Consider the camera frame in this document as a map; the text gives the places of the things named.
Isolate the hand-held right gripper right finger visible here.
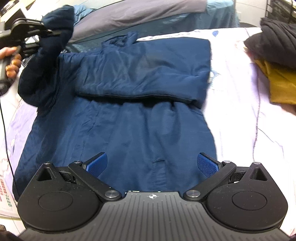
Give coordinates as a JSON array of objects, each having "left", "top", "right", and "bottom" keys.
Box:
[{"left": 183, "top": 152, "right": 269, "bottom": 201}]

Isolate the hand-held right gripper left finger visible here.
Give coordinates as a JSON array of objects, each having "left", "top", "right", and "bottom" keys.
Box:
[{"left": 36, "top": 152, "right": 122, "bottom": 201}]

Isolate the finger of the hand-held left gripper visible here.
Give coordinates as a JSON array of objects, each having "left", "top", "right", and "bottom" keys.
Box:
[
  {"left": 10, "top": 18, "right": 61, "bottom": 37},
  {"left": 21, "top": 42, "right": 41, "bottom": 59}
]

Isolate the navy blue jacket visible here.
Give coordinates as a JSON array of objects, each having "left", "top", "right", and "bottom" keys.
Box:
[{"left": 13, "top": 6, "right": 218, "bottom": 202}]

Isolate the person's left hand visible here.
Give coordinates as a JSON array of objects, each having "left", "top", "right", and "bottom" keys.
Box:
[{"left": 0, "top": 46, "right": 23, "bottom": 80}]

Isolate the purple floral bedsheet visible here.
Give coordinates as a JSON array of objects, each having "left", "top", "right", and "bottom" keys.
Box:
[{"left": 0, "top": 27, "right": 296, "bottom": 218}]

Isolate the dark grey duvet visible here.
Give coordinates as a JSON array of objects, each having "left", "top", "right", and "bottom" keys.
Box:
[{"left": 69, "top": 0, "right": 208, "bottom": 43}]

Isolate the mustard yellow cloth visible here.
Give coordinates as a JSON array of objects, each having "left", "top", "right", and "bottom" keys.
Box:
[{"left": 253, "top": 57, "right": 296, "bottom": 105}]

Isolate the black cloth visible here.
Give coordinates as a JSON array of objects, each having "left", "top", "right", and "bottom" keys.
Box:
[{"left": 243, "top": 17, "right": 296, "bottom": 69}]

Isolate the black cable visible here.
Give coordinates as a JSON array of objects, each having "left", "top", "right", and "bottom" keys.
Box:
[{"left": 0, "top": 93, "right": 18, "bottom": 202}]

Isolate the black wire rack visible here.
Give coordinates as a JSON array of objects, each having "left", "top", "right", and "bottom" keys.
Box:
[{"left": 266, "top": 0, "right": 296, "bottom": 24}]

